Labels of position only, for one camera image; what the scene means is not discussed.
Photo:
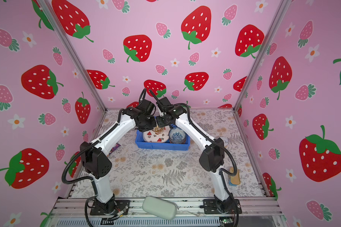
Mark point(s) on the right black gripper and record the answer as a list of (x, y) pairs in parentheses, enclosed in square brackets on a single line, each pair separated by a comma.
[(159, 122)]

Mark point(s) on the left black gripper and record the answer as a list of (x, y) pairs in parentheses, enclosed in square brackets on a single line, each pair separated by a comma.
[(153, 119)]

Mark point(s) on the blue white bottom bowl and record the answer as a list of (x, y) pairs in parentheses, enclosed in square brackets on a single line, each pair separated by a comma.
[(177, 135)]

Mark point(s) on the amber glass cup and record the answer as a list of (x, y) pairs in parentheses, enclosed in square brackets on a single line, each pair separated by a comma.
[(158, 130)]

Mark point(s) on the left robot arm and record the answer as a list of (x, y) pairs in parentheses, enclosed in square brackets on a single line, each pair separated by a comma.
[(94, 155)]

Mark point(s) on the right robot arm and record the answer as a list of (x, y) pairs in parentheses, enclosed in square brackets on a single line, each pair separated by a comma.
[(215, 158)]

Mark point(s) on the blue plastic bin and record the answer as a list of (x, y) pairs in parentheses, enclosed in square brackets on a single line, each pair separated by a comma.
[(165, 146)]

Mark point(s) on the purple snack packet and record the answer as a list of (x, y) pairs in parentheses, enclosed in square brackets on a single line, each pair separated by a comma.
[(114, 148)]

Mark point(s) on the yellow can white lid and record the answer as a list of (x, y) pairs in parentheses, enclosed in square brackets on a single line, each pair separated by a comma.
[(225, 140)]

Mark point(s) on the yellow blue sponge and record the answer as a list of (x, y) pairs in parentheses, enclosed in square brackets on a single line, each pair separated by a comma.
[(235, 180)]

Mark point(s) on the grey-green pouch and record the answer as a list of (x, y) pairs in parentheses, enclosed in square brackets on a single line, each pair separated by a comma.
[(159, 207)]

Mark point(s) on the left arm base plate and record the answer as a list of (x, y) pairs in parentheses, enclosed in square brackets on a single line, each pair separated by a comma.
[(110, 208)]

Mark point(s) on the aluminium front rail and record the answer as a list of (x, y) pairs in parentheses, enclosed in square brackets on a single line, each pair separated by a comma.
[(251, 206)]

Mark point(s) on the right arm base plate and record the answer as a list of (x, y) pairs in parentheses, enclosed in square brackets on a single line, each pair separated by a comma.
[(215, 206)]

